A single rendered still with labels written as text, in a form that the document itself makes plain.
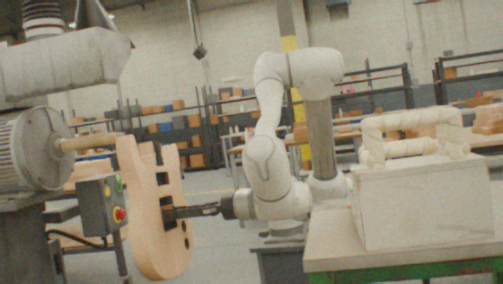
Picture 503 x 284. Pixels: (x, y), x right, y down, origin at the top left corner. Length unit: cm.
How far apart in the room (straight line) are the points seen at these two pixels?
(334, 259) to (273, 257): 93
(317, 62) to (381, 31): 1083
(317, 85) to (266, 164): 60
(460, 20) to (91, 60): 1200
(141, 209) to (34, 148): 36
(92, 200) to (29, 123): 39
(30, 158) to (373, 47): 1139
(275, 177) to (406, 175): 31
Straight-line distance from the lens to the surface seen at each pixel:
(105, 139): 128
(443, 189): 98
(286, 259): 187
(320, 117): 164
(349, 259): 98
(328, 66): 154
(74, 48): 116
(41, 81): 121
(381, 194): 95
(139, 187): 118
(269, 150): 102
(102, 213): 156
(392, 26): 1240
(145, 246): 116
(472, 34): 1279
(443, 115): 97
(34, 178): 132
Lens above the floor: 126
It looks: 3 degrees down
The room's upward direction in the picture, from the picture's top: 8 degrees counter-clockwise
